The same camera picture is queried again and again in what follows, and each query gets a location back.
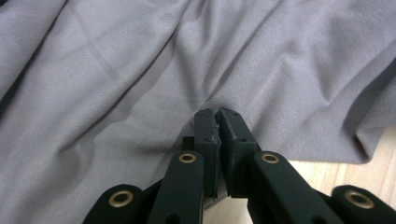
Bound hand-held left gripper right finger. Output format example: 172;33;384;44
219;107;260;199

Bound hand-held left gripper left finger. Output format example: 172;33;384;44
194;107;223;200

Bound grey shorts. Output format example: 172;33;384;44
0;0;396;224

